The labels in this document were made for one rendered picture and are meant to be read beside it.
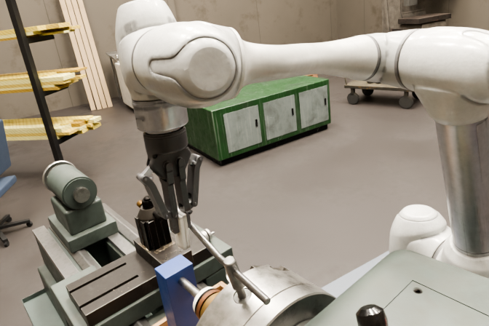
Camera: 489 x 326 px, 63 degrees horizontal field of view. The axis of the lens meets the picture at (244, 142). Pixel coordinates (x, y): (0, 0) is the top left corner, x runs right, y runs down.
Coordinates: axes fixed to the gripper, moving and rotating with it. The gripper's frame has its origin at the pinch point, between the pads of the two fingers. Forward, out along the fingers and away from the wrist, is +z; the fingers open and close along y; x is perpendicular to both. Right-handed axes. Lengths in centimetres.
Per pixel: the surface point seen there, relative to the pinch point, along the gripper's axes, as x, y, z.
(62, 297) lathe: -59, 14, 39
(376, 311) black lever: 42.6, 1.4, -7.0
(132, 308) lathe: -38, 1, 40
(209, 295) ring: -3.5, -5.5, 20.5
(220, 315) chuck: 12.9, 2.2, 11.0
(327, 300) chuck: 21.7, -15.5, 13.8
